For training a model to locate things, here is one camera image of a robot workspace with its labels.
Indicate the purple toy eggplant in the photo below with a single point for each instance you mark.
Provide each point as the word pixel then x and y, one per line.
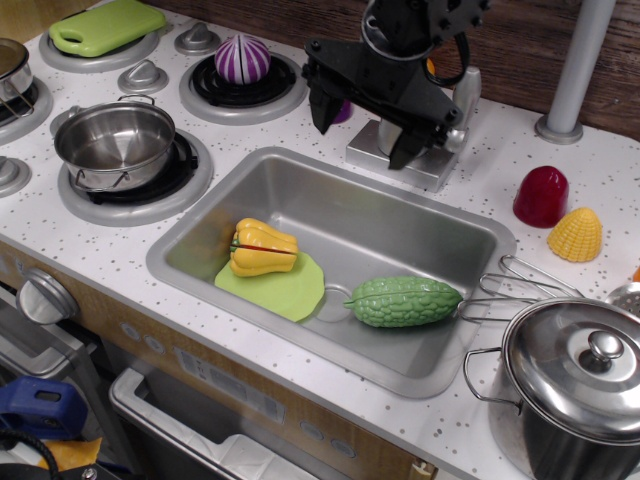
pixel 344 113

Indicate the yellow toy corn piece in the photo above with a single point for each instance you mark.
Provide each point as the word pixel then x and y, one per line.
pixel 577 237

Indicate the grey stove knob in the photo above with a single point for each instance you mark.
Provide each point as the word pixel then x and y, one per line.
pixel 15 175
pixel 143 78
pixel 197 40

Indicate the silver toy faucet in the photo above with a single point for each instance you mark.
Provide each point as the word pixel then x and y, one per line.
pixel 429 169

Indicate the grey stove knob rear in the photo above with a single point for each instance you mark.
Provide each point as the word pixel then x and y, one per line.
pixel 197 40

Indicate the green toy cutting board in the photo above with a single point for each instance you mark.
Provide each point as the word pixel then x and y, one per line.
pixel 100 30

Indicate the small steel bowl pot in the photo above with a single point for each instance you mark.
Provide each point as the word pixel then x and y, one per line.
pixel 115 146

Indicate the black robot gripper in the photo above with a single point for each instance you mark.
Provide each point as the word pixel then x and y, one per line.
pixel 384 71

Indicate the red toy pepper half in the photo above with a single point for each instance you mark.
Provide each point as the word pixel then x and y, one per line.
pixel 542 198

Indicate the grey stove knob middle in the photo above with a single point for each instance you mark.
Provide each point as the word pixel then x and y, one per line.
pixel 143 78

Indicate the silver oven door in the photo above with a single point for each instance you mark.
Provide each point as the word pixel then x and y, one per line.
pixel 186 435

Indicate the silver toy sink basin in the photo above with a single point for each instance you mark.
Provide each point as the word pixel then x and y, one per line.
pixel 355 229

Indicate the perforated steel strainer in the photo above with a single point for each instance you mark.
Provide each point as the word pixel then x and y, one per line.
pixel 626 297

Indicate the yellow toy bell pepper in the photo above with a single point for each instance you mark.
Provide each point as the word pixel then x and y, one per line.
pixel 257 249

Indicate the blue clamp tool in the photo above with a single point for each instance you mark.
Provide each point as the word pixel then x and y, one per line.
pixel 46 409

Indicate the grey vertical post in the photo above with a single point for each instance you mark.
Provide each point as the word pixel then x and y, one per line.
pixel 561 124

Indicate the purple white toy onion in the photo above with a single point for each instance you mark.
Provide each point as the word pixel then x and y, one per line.
pixel 242 60

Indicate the grey stove knob left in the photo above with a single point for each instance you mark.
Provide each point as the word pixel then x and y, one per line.
pixel 15 175

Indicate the light green toy plate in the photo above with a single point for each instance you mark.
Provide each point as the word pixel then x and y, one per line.
pixel 293 295

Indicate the steel pot at left edge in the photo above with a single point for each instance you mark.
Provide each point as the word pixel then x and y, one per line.
pixel 16 76

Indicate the green toy bitter gourd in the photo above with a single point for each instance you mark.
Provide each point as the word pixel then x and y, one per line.
pixel 402 301

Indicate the steel pot with lid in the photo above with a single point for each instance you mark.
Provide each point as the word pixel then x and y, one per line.
pixel 564 403

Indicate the silver oven dial knob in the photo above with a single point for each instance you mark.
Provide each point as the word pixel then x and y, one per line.
pixel 43 300

